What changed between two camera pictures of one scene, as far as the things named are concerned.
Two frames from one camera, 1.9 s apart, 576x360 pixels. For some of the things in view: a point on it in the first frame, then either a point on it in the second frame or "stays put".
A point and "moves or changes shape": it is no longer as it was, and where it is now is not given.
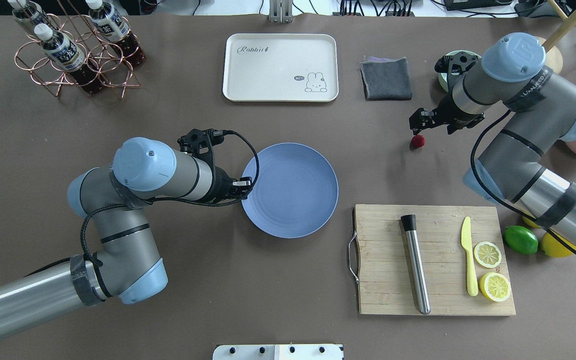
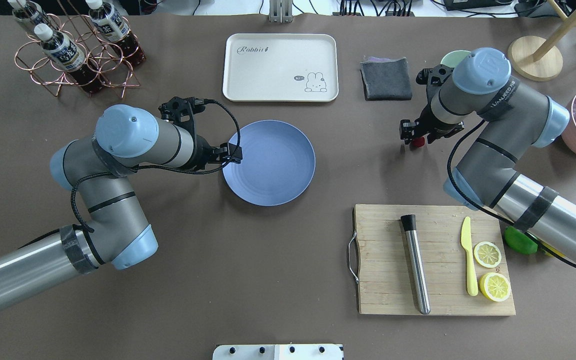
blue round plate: x=296 y=192 moves or changes shape
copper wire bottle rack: x=71 y=49 stays put
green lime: x=521 y=239 stays put
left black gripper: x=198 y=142 → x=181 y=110
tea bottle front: x=67 y=55 stays put
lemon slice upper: x=487 y=254 stays put
